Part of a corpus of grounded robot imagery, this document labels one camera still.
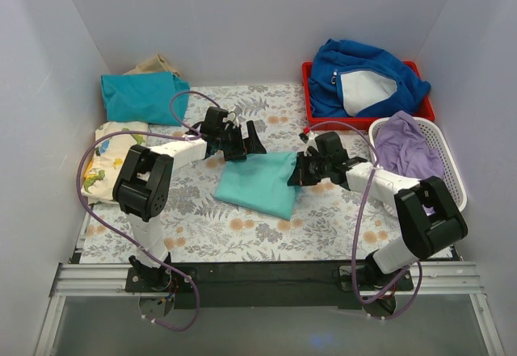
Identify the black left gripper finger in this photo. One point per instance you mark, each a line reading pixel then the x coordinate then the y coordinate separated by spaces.
pixel 252 143
pixel 234 154

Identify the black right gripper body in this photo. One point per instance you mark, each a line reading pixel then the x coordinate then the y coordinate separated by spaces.
pixel 305 169

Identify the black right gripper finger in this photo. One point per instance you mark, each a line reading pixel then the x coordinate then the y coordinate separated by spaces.
pixel 303 177
pixel 304 161

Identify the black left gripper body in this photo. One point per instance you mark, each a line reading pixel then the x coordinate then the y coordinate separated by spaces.
pixel 241 144

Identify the mint green t shirt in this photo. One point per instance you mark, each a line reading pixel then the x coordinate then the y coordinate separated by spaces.
pixel 260 183

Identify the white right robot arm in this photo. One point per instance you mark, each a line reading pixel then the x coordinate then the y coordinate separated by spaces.
pixel 428 216

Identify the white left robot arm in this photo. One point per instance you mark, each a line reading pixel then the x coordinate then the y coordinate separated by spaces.
pixel 143 184

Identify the floral patterned table mat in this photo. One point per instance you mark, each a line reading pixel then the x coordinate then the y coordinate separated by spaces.
pixel 327 222

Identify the lavender purple t shirt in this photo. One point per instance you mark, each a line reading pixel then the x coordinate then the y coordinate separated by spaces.
pixel 403 150

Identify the teal folded t shirt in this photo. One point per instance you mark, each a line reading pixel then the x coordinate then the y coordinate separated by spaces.
pixel 153 98

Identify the blue fleece jacket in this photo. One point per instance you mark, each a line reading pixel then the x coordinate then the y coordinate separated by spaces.
pixel 349 79

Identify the beige folded garment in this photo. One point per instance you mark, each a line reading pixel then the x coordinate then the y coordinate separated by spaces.
pixel 154 64

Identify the red plastic bin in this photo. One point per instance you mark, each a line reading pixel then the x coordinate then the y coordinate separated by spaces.
pixel 425 111

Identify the dinosaur print folded garment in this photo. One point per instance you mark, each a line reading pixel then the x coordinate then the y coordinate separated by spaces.
pixel 105 165

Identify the white perforated basket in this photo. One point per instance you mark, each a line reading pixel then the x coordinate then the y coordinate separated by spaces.
pixel 435 140

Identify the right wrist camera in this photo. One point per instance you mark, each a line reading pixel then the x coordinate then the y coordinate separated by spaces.
pixel 308 137

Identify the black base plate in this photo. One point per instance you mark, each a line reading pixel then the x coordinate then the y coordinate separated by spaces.
pixel 270 284

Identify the aluminium frame rail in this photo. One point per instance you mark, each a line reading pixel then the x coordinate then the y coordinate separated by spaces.
pixel 120 280

